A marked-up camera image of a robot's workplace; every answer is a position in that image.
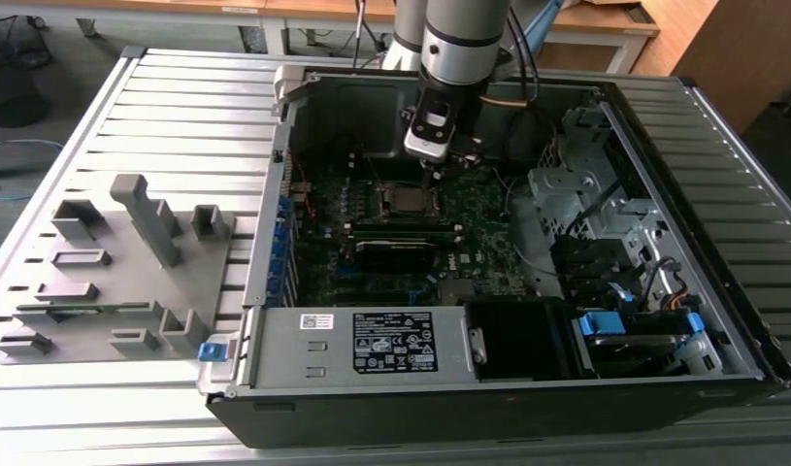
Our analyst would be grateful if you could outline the metal socket cover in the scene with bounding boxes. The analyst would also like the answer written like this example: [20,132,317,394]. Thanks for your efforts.
[375,182,447,220]

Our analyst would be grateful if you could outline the CPU socket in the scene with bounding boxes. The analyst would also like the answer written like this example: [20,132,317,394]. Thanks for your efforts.
[371,178,454,225]

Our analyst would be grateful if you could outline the silver metal drive cage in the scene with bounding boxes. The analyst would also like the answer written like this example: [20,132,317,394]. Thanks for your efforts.
[528,94,673,253]

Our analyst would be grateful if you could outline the pale blue teach pendant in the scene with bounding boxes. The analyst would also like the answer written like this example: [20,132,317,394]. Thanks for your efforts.
[521,0,569,40]

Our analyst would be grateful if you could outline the green motherboard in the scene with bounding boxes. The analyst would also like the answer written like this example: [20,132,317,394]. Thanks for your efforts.
[285,150,565,308]

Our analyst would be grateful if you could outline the green RAM stick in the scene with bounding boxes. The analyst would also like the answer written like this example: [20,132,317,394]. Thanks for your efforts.
[16,301,154,313]
[350,227,465,243]

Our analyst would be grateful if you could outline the black graphics card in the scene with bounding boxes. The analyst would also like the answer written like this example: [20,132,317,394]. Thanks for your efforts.
[353,237,439,276]

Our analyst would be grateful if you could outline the brown wooden cabinet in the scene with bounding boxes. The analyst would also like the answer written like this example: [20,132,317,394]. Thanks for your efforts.
[632,0,791,135]

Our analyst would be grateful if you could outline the black power supply label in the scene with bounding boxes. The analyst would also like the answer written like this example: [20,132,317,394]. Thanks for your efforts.
[351,311,441,374]

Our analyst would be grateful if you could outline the blue disk carrier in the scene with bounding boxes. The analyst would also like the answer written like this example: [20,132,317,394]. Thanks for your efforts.
[573,310,706,351]

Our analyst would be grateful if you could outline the silver power supply unit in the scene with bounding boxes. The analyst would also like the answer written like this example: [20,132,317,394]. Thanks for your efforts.
[242,305,478,389]

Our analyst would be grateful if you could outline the grey parts rack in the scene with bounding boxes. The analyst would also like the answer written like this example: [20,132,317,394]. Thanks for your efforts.
[0,173,239,366]

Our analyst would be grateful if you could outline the black PC case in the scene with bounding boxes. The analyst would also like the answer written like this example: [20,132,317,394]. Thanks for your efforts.
[198,62,791,450]

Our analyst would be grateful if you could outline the black mesh waste bin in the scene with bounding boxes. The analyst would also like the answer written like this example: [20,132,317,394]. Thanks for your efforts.
[0,13,54,130]

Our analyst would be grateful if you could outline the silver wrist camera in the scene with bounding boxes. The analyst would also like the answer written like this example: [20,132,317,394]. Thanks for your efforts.
[403,99,457,162]

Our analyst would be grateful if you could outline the black cable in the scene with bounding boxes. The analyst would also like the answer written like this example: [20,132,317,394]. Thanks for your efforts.
[501,104,562,161]

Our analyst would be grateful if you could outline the grey case latch handle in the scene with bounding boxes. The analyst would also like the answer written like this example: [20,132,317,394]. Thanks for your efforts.
[271,65,323,120]

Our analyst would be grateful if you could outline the black plastic bracket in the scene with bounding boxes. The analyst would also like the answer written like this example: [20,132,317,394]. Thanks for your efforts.
[550,235,646,305]

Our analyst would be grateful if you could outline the multicoloured power wires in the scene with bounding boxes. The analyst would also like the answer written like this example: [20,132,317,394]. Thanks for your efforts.
[640,255,698,315]

